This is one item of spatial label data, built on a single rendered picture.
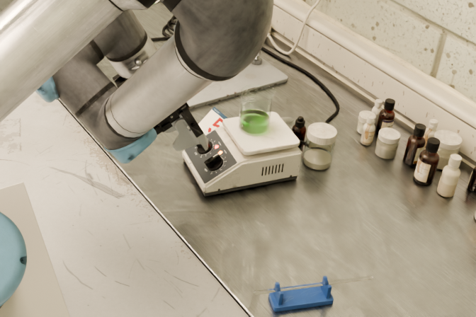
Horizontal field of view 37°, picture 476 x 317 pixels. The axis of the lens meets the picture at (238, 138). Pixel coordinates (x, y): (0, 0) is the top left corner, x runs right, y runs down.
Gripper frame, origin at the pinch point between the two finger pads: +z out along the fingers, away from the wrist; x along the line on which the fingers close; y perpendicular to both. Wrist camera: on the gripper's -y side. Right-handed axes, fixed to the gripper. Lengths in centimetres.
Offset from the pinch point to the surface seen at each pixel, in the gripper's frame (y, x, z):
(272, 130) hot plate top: -11.9, -2.1, 10.2
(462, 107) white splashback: -48, 3, 29
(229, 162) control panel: -1.5, 1.9, 7.4
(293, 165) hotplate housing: -11.5, 3.8, 15.5
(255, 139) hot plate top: -8.1, -0.3, 8.0
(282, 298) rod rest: 3.4, 31.9, 10.4
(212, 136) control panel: -1.6, -7.0, 7.4
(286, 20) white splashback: -35, -52, 26
